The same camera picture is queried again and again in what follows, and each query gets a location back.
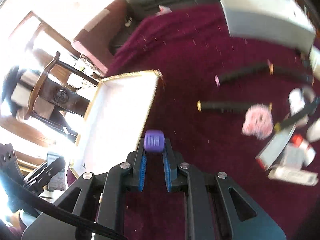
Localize white gold-edged tray box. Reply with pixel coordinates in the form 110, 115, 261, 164
69, 70, 162, 178

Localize maroon armchair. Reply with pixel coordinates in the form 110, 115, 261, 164
71, 0, 128, 76

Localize white green pill bottle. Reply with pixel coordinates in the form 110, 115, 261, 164
306, 119, 320, 142

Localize long white medicine box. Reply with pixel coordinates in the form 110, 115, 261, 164
268, 166, 318, 186

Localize wooden chair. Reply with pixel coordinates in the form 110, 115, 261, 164
23, 52, 98, 139

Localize black marker yellow cap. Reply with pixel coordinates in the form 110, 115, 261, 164
197, 101, 253, 113

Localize black marker purple caps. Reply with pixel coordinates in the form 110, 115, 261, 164
144, 130, 165, 153

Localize grey cardboard box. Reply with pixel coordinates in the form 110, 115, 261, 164
220, 0, 316, 54

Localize black marker pink cap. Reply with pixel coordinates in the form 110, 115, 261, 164
214, 63, 269, 87

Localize maroon bed cover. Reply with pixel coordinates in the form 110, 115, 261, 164
107, 4, 319, 239

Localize small white carton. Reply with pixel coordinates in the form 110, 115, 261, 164
309, 46, 320, 80

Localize black marker yellow band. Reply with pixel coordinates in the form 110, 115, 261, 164
273, 100, 318, 133

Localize grey red medicine box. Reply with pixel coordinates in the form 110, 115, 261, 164
255, 125, 296, 171

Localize black braided cable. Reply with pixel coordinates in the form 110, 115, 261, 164
0, 169, 126, 240

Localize black marker tan cap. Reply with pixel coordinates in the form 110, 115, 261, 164
269, 64, 314, 85

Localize pink plush toy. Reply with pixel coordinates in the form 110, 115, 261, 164
242, 104, 273, 140

